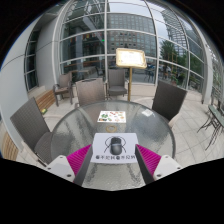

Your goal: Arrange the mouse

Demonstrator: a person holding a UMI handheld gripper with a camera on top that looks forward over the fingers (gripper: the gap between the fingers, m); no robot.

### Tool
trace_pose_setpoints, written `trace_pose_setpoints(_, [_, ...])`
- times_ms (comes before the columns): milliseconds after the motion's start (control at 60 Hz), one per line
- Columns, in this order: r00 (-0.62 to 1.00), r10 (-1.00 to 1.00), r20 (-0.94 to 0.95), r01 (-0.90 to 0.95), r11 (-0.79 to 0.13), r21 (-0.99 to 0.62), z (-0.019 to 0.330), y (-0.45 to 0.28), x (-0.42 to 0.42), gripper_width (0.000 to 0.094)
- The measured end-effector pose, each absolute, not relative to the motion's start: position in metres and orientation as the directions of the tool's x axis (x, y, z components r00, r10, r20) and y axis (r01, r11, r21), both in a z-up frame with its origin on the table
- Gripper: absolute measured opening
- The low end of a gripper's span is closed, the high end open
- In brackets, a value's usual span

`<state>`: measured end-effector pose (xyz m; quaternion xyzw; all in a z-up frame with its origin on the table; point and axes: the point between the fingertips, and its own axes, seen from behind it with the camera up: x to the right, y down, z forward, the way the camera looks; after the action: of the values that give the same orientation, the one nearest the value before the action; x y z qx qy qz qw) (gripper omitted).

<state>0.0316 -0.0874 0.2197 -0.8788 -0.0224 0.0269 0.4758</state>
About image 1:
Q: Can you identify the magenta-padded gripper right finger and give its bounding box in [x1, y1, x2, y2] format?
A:
[134, 143, 183, 186]

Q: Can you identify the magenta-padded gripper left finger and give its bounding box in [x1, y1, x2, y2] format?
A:
[44, 143, 95, 187]

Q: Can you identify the black computer mouse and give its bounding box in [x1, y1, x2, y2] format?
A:
[109, 136, 123, 156]

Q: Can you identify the white printed mouse pad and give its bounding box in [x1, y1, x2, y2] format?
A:
[89, 132, 139, 164]

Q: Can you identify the round gold sticker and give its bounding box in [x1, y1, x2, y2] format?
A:
[105, 124, 118, 133]

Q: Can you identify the colourful laminated menu card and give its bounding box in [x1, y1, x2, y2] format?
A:
[97, 110, 127, 124]

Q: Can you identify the grey wicker chair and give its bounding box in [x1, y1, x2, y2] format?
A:
[105, 68, 129, 100]
[74, 77, 108, 108]
[9, 96, 54, 166]
[52, 72, 74, 108]

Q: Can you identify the dark brown wicker chair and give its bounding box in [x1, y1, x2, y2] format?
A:
[151, 79, 189, 129]

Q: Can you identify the wooden slatted bench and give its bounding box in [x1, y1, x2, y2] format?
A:
[0, 129, 19, 162]
[28, 87, 57, 114]

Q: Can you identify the green metal table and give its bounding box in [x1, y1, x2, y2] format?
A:
[196, 99, 224, 151]

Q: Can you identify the gold menu stand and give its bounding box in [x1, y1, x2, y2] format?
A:
[115, 47, 148, 102]

